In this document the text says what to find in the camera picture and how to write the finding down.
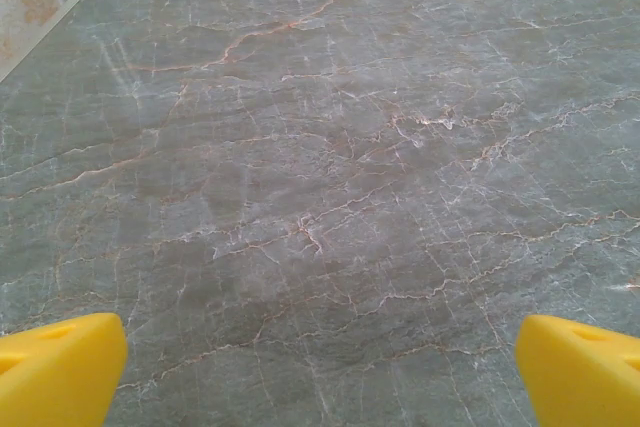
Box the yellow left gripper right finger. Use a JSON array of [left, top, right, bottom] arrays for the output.
[[515, 315, 640, 427]]

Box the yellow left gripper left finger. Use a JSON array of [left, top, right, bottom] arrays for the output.
[[0, 312, 129, 427]]

